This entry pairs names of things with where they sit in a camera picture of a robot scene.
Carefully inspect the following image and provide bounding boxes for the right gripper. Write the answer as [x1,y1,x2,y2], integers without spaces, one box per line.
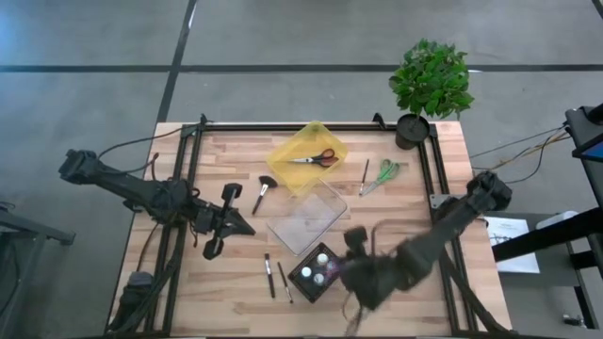
[339,226,404,311]

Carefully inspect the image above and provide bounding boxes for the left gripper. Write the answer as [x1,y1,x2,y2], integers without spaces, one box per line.
[192,183,258,262]

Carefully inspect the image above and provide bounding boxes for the black fan brush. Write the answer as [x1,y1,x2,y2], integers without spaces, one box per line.
[251,175,279,217]

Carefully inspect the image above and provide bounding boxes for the thin dark detail paintbrush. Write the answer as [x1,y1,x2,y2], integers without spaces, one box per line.
[358,158,371,196]

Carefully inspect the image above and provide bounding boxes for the green-handled scissors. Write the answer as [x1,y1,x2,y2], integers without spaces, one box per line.
[360,158,401,197]

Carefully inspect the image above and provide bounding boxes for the black paintbrush silver ferrule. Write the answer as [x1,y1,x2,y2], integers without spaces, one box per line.
[263,252,277,299]

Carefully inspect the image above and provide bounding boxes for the thin black paintbrush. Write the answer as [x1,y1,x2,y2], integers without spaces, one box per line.
[276,261,295,305]

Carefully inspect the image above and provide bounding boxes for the red-handled scissors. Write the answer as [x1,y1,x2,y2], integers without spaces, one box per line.
[288,148,339,170]

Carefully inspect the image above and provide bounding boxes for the clear plastic bin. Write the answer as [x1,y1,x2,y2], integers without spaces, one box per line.
[267,178,349,257]

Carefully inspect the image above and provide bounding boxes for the black slotted plastic basket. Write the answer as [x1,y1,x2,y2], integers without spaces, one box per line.
[286,242,348,304]

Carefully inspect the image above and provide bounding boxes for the yellow transparent plastic bin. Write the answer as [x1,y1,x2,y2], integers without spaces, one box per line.
[266,121,350,197]

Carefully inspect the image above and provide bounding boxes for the white paper sheet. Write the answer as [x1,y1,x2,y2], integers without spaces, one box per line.
[484,216,542,275]

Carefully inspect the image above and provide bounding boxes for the green potted plant black pot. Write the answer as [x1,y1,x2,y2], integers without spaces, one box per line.
[388,38,476,151]

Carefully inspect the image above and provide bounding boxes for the black monitor stand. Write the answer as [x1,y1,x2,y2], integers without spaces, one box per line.
[492,162,603,331]

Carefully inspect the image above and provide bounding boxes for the white box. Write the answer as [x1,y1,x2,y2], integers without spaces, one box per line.
[535,210,579,231]

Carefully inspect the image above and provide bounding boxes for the black monitor blue screen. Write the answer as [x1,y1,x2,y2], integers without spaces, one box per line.
[564,104,603,164]

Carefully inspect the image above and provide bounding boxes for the black aluminium frame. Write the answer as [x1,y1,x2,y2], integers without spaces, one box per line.
[106,112,514,338]

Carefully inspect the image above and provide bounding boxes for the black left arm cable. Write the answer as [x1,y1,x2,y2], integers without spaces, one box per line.
[96,115,208,175]

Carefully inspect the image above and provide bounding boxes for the tan cable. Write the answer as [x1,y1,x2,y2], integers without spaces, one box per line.
[472,134,571,170]

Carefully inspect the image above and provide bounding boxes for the long black cable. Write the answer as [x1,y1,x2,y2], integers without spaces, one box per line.
[469,124,569,159]

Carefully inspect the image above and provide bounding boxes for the grey metal table frame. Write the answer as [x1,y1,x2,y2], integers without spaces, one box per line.
[0,201,76,339]

